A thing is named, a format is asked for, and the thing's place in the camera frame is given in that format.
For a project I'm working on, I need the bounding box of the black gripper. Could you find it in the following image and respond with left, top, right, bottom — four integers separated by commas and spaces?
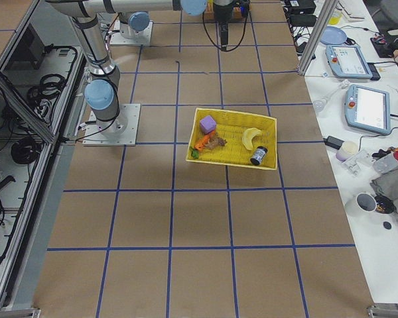
214, 5, 233, 50

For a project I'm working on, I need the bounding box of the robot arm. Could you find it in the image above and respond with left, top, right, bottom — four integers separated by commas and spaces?
118, 11, 151, 39
48, 1, 208, 137

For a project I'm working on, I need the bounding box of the yellow plastic woven tray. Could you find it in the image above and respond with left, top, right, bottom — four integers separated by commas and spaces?
186, 108, 277, 170

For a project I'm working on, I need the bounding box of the purple foam cube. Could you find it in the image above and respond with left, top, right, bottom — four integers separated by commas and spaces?
199, 115, 217, 134

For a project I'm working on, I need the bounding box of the pale croissant bread toy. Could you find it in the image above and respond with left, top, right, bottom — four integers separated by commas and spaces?
242, 127, 263, 150

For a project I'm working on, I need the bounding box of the brown animal figurine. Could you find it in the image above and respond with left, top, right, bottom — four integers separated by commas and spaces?
204, 135, 227, 150

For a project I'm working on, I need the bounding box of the blue plate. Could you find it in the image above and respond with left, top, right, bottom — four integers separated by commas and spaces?
320, 26, 348, 45

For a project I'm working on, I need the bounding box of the orange toy carrot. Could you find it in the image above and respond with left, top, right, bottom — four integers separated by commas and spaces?
190, 130, 216, 160

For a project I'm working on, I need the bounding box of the white light bulb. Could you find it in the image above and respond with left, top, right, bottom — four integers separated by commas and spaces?
312, 79, 350, 115

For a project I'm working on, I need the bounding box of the small black labelled can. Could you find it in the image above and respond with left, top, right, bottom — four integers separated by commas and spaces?
249, 146, 268, 166

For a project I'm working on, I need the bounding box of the upper teach pendant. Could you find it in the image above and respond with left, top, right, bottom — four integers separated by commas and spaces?
325, 45, 373, 80

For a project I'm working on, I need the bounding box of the teach pendant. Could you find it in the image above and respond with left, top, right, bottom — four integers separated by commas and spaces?
325, 45, 373, 80
344, 84, 391, 135

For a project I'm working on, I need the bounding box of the black power adapter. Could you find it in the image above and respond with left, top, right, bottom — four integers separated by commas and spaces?
323, 136, 344, 150

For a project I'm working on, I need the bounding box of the lower teach pendant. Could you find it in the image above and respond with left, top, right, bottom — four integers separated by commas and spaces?
344, 84, 391, 135

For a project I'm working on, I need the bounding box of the white cup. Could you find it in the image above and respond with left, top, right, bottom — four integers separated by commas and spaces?
336, 141, 358, 162

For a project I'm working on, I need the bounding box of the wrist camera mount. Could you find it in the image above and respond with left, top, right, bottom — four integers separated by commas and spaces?
233, 0, 251, 19

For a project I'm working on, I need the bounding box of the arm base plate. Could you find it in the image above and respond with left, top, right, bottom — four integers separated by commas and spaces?
82, 103, 141, 146
109, 20, 153, 46

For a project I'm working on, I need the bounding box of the aluminium frame post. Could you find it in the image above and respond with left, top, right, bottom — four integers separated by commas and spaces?
297, 0, 338, 76

